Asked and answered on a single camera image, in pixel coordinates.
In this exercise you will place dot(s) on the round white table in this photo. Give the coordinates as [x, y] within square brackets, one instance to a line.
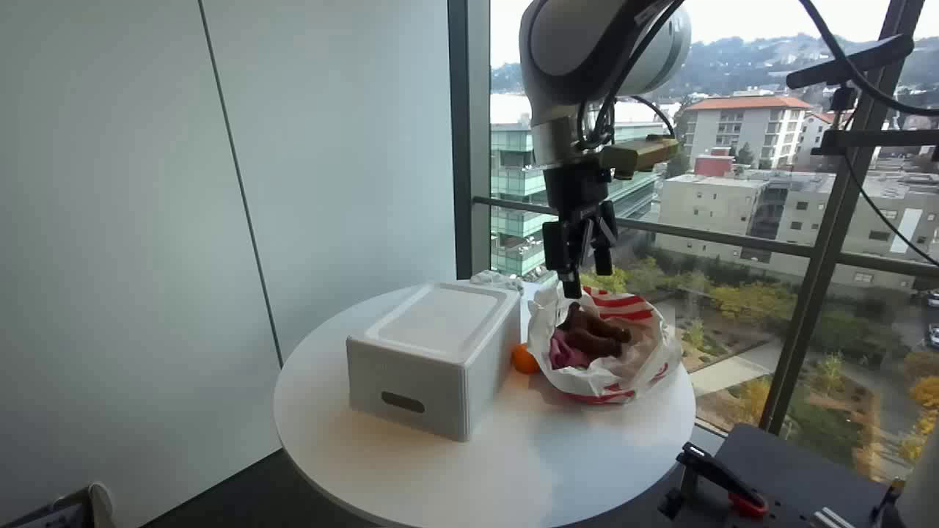
[534, 461]

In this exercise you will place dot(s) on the white styrofoam box basket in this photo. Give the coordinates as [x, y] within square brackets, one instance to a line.
[434, 359]

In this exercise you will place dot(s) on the black camera tripod stand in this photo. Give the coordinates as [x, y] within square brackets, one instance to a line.
[853, 147]

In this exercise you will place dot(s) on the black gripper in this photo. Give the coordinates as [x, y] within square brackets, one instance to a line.
[583, 221]

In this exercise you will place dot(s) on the pink cloth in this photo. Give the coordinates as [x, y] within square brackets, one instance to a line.
[568, 356]

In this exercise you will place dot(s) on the red white plastic bag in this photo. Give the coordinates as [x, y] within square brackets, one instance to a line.
[650, 356]

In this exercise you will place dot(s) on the black red clamp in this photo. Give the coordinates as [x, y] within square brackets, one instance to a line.
[700, 464]

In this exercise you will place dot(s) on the orange fruit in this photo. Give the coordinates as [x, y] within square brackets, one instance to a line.
[523, 363]

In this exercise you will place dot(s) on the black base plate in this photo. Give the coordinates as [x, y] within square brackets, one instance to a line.
[803, 489]

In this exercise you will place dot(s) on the brown plush toy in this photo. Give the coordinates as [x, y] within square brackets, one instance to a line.
[594, 335]

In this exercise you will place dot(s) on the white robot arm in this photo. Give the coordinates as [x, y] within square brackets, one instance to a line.
[578, 56]

